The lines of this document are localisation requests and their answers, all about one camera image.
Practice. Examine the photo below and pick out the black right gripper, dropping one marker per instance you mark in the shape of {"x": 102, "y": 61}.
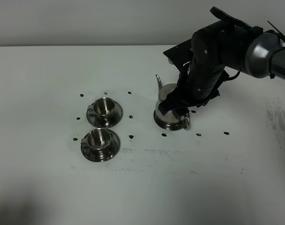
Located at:
{"x": 195, "y": 84}

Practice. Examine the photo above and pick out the near steel teacup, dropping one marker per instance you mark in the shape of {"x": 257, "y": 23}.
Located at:
{"x": 97, "y": 139}

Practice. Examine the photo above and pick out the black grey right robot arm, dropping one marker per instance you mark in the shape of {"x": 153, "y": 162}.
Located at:
{"x": 251, "y": 51}

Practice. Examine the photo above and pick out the steel teapot saucer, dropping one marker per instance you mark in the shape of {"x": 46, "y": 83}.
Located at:
{"x": 184, "y": 123}

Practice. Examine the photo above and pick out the far steel saucer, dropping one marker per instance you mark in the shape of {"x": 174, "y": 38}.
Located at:
{"x": 95, "y": 122}

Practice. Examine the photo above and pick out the near steel saucer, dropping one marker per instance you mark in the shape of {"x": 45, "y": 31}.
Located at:
{"x": 102, "y": 155}

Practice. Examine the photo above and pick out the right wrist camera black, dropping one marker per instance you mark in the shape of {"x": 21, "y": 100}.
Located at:
{"x": 180, "y": 55}

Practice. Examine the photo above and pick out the far steel teacup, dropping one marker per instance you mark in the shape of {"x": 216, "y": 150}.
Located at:
{"x": 103, "y": 108}

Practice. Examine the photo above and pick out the steel teacup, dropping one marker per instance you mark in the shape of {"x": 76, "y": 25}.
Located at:
{"x": 97, "y": 139}
{"x": 103, "y": 108}

